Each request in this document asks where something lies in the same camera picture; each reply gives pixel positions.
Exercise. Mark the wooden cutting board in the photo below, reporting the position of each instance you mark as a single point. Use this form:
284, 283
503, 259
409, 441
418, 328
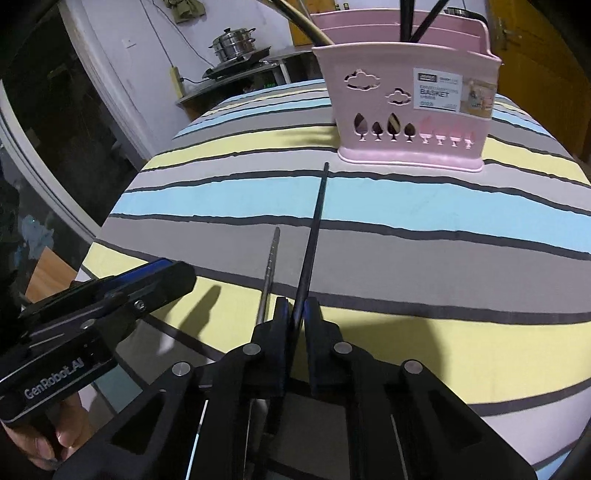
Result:
295, 37

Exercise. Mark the yellowed power strip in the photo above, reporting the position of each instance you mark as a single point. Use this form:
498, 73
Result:
176, 83

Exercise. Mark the steel kitchen counter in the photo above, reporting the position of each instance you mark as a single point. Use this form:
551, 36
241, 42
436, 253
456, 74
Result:
295, 60

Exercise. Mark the black induction cooker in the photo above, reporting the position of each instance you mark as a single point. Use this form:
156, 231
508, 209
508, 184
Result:
240, 64

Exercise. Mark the pink utensil basket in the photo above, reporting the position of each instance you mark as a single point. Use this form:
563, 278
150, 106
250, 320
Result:
337, 83

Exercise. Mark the black chopstick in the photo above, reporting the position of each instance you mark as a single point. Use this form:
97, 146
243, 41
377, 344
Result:
429, 21
406, 21
314, 230

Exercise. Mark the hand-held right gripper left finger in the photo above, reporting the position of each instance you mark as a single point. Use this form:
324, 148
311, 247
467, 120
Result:
284, 337

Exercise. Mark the wooden chopstick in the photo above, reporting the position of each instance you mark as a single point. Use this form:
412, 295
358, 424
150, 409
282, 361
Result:
318, 30

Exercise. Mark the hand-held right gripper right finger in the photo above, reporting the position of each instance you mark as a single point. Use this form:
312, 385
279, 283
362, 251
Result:
315, 337

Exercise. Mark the striped tablecloth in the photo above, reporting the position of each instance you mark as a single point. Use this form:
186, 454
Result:
415, 258

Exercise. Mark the yellow wooden door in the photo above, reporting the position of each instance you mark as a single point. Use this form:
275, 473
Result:
535, 55

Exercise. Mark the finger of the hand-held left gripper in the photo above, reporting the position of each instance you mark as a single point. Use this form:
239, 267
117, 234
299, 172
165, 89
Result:
138, 269
161, 284

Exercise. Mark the person's left hand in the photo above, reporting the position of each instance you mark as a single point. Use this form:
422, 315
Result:
74, 424

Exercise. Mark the green hanging cloth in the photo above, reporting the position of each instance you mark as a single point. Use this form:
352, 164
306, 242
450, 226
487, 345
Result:
184, 9

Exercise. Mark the low steel shelf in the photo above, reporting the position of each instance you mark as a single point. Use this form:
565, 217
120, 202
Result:
207, 92

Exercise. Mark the steel steamer pot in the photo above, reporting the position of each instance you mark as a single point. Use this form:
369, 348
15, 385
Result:
233, 44

